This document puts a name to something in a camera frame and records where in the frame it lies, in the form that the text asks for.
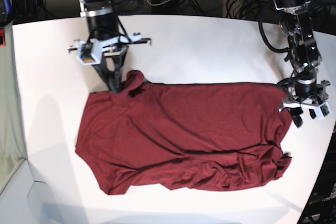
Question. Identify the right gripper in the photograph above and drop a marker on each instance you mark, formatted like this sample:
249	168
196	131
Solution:
112	79

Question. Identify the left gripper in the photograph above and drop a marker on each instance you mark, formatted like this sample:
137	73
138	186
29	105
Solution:
301	95

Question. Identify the dark red t-shirt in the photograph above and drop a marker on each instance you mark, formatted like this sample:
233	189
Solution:
216	137

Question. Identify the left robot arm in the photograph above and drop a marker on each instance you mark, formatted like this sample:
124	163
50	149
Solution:
302	51

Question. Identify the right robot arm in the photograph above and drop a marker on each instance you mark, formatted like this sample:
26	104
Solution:
102	17

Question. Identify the red box at left edge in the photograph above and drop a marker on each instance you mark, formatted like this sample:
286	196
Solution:
2	37

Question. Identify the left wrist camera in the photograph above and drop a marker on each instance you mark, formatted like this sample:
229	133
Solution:
322	111

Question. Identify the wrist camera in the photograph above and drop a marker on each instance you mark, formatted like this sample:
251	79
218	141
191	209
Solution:
322	111
89	53

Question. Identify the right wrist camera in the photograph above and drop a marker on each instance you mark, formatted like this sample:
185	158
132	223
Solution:
89	53

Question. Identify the blue handled tool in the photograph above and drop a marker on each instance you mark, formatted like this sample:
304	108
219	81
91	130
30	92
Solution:
8	7

